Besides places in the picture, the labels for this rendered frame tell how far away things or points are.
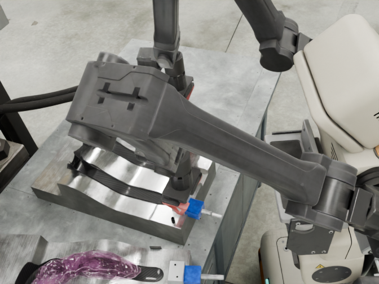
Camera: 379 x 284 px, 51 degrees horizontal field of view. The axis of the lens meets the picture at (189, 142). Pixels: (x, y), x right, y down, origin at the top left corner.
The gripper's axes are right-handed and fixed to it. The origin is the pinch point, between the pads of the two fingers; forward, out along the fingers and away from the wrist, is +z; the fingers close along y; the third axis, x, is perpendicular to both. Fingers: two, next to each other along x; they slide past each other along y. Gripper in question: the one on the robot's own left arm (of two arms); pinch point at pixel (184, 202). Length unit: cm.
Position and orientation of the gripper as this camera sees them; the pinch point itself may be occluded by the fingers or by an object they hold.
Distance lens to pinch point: 106.0
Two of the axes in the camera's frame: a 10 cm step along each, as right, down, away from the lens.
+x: 9.2, 2.3, -3.0
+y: -3.7, 7.0, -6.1
